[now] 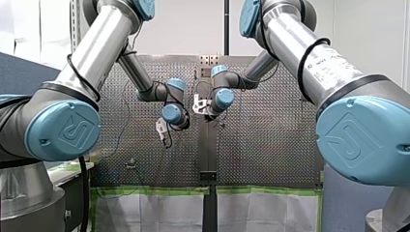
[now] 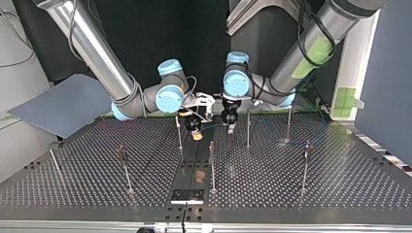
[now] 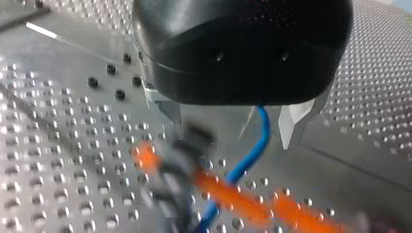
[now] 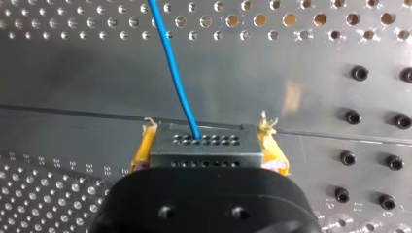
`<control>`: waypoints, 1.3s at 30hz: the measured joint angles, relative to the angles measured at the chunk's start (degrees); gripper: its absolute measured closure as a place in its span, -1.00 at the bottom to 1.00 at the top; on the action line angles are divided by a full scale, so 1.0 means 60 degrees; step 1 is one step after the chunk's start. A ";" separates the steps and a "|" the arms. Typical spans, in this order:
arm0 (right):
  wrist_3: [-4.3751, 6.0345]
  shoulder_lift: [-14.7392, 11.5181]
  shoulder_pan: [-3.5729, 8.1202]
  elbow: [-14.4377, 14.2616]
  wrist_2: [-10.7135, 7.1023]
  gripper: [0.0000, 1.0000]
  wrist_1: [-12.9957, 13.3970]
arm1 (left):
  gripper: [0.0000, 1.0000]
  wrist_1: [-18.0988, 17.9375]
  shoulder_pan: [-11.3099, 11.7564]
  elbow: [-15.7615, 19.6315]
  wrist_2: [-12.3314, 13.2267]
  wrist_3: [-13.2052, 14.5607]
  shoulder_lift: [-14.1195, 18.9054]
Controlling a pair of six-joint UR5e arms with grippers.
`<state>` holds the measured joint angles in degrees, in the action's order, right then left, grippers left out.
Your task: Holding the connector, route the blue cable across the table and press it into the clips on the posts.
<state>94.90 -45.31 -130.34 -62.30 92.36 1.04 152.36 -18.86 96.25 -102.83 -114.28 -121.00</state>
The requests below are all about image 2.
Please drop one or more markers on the grey board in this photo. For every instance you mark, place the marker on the grey board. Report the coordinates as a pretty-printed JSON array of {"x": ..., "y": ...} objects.
[{"x": 64, "y": 103}]

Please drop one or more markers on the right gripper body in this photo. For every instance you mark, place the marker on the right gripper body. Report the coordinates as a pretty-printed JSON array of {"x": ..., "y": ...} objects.
[{"x": 193, "y": 123}]

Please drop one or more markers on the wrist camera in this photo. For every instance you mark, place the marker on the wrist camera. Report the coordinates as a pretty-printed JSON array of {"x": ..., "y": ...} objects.
[
  {"x": 257, "y": 103},
  {"x": 203, "y": 101}
]

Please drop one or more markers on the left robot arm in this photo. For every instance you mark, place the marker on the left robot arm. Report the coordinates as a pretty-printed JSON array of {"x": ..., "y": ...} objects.
[{"x": 311, "y": 48}]

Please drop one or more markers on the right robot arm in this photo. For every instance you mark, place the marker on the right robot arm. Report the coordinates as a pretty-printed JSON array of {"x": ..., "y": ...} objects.
[{"x": 97, "y": 51}]

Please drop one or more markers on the black panel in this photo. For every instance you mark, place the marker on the black panel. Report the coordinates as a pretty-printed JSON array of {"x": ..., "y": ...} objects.
[{"x": 155, "y": 32}]

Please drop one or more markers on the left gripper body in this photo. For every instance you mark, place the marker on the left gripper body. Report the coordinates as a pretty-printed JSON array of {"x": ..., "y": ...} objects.
[{"x": 230, "y": 113}]

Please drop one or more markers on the connector holder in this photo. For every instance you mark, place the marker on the connector holder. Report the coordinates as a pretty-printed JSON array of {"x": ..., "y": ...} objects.
[{"x": 188, "y": 195}]

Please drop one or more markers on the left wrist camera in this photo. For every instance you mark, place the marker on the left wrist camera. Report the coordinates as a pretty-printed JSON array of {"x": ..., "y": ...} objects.
[{"x": 257, "y": 103}]

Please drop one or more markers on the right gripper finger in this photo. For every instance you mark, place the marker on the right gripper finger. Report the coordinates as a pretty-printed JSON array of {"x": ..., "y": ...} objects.
[{"x": 197, "y": 136}]

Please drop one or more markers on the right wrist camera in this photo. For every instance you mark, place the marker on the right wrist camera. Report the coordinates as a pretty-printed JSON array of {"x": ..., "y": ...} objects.
[{"x": 203, "y": 101}]

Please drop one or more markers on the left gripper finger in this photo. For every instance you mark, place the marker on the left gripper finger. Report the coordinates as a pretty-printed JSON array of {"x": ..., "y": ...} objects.
[{"x": 231, "y": 129}]

